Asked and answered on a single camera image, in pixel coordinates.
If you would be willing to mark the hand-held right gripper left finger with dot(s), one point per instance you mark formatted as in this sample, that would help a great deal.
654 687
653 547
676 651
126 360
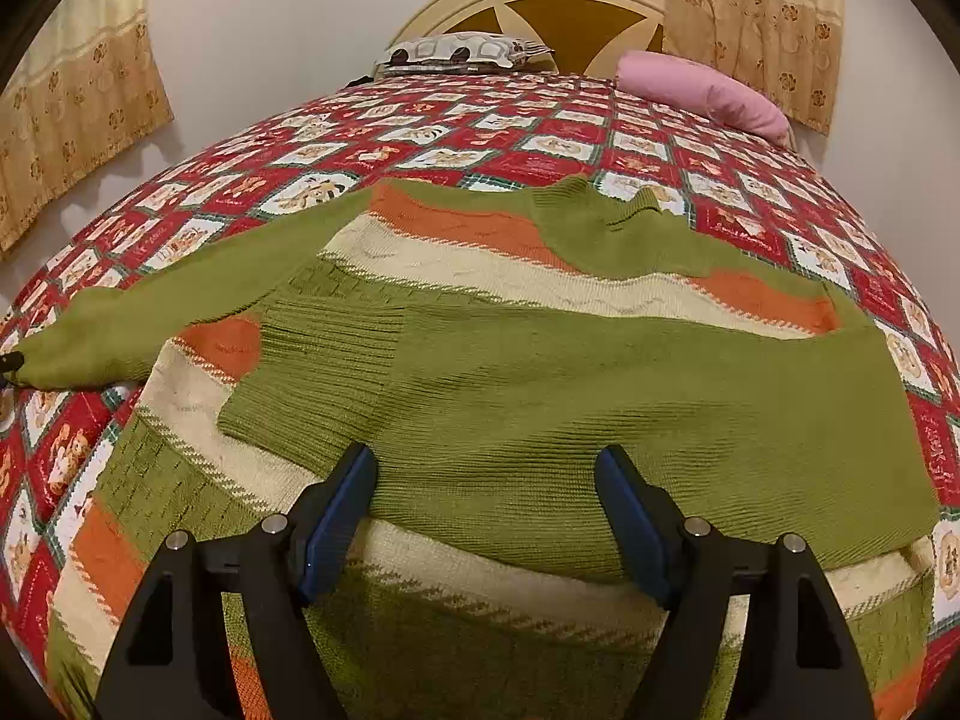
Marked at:
337 525

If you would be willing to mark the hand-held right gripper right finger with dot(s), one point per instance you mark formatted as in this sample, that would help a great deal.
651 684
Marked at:
634 525

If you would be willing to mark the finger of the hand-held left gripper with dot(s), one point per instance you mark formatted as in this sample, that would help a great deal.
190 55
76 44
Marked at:
9 369

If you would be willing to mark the green striped knit sweater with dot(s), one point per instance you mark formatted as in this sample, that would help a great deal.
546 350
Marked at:
525 390

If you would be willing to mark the beige floral curtain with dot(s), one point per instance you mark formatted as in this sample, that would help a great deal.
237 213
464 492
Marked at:
75 90
750 30

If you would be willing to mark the red checkered printed blanket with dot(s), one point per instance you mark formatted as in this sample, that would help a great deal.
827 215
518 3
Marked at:
525 135

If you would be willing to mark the pink pillow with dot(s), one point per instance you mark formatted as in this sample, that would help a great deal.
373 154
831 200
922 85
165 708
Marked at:
697 90

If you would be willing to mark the black and white patterned pillow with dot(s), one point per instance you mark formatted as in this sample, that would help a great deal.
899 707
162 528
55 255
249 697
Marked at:
450 51

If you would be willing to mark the cream and brown headboard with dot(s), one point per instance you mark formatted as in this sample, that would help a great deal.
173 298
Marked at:
570 22

